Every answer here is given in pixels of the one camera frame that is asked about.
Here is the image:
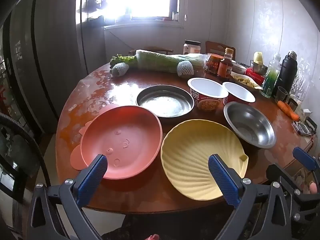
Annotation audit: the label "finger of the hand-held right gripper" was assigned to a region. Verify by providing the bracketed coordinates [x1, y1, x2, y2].
[266, 164, 304, 205]
[292, 147, 320, 172]

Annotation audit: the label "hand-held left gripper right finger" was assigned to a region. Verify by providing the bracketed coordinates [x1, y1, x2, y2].
[208, 154, 298, 240]

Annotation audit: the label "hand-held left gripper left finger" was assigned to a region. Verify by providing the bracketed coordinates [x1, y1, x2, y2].
[26, 154, 108, 240]

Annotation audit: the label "yellow shell-shaped plate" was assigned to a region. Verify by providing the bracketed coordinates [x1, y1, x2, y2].
[160, 119, 249, 201]

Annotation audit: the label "pink plate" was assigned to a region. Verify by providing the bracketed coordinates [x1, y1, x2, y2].
[69, 105, 163, 180]

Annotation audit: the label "large steel bowl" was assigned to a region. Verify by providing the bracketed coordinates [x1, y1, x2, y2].
[223, 102, 277, 149]

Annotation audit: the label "red printed paper bowl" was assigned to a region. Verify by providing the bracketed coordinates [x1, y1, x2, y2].
[222, 82, 256, 105]
[187, 77, 229, 112]

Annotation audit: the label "shallow steel plate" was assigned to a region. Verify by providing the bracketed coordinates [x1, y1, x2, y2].
[136, 85, 195, 118]

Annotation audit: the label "small steel cup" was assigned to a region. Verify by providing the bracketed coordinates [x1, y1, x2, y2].
[287, 97, 300, 112]

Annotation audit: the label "clear plastic cup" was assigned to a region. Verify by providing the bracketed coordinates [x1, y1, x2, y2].
[276, 86, 289, 103]

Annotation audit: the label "clear plastic bag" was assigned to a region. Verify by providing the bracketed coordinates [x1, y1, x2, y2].
[291, 75, 310, 105]

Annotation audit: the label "black thermos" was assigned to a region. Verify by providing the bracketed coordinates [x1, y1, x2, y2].
[274, 51, 298, 98]

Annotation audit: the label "green liquid plastic bottle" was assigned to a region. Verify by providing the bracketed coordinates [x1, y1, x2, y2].
[260, 52, 282, 98]

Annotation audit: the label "red tissue box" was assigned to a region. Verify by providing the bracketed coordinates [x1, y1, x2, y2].
[244, 67, 266, 85]

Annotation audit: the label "white plate of food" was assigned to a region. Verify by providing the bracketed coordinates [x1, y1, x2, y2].
[230, 72, 263, 90]

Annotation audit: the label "small steel bowl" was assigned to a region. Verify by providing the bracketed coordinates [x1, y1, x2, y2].
[250, 61, 268, 75]

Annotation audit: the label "white ceramic bowl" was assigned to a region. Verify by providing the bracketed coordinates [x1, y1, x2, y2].
[232, 62, 248, 75]

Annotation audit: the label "foam net wrapped fruit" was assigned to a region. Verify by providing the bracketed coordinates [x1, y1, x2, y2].
[176, 60, 195, 77]
[111, 62, 130, 77]

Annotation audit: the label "brown sauce bottle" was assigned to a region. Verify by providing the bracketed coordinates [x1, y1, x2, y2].
[217, 47, 234, 78]

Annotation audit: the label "red sauce jar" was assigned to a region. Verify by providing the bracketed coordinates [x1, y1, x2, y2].
[205, 53, 224, 75]

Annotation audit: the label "green celery leaves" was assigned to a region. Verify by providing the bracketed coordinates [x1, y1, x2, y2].
[109, 54, 138, 69]

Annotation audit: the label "wrapped napa cabbage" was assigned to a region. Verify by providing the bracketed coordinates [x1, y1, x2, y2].
[136, 50, 208, 73]

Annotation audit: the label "black-lidded jar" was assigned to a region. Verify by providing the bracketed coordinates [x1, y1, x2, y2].
[183, 40, 202, 55]

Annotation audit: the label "dark refrigerator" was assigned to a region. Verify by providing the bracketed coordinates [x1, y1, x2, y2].
[0, 0, 87, 230]

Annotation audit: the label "window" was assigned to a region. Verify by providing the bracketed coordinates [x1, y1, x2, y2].
[100, 0, 180, 22]

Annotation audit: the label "black cable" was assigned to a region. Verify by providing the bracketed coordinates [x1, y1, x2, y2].
[0, 112, 50, 188]

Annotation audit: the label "wooden chair with handle slot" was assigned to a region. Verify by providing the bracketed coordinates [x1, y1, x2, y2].
[205, 41, 236, 55]

